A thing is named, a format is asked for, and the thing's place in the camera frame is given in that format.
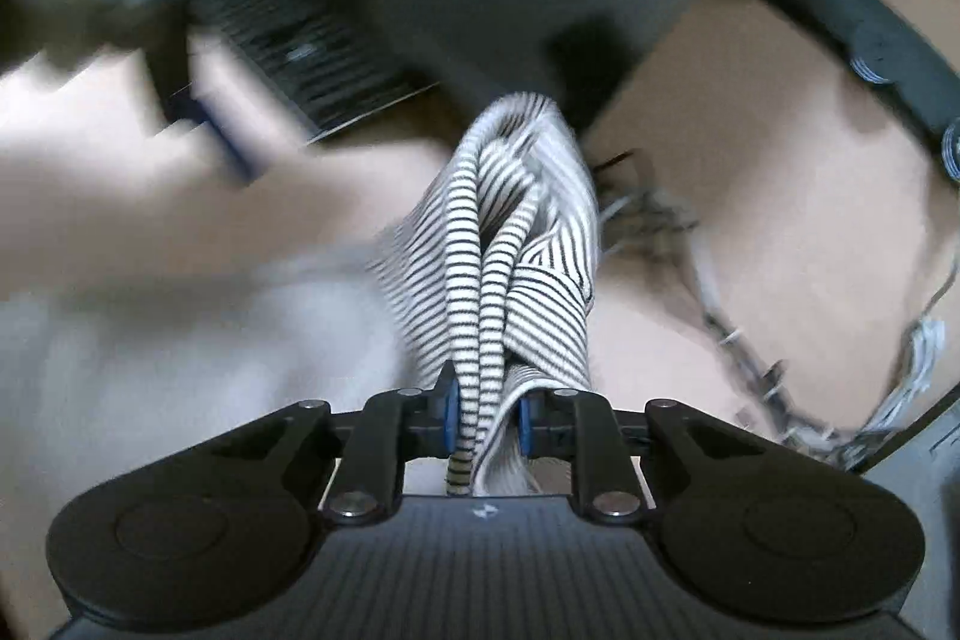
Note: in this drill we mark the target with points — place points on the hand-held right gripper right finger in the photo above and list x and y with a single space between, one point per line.
526 424

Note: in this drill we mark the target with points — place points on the black and white striped shirt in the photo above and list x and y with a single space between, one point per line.
495 280

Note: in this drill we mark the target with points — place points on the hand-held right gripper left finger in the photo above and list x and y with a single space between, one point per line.
448 416

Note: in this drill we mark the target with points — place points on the black curved bar with coils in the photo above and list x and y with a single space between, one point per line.
862 25

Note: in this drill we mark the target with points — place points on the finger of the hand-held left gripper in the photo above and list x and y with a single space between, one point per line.
225 149

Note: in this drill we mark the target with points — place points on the black keyboard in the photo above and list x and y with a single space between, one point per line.
300 48

